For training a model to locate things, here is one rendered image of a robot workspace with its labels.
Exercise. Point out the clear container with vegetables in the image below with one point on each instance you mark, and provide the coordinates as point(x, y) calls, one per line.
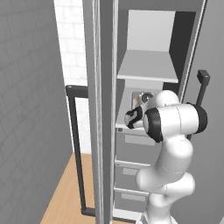
point(137, 100)

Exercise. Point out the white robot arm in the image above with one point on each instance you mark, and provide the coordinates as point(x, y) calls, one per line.
point(175, 157)

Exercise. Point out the grey fridge door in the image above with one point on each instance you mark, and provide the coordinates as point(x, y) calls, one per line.
point(210, 175)

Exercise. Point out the pale grey freezer shelf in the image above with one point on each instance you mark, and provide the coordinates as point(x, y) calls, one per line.
point(126, 100)
point(148, 65)

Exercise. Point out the grey freezer cabinet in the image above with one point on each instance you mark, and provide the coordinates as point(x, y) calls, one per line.
point(183, 35)

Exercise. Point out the grey open freezer door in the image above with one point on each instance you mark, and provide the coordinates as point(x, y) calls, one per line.
point(99, 87)

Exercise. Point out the grey freezer drawer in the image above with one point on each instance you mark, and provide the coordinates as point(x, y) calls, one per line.
point(131, 150)
point(128, 204)
point(125, 178)

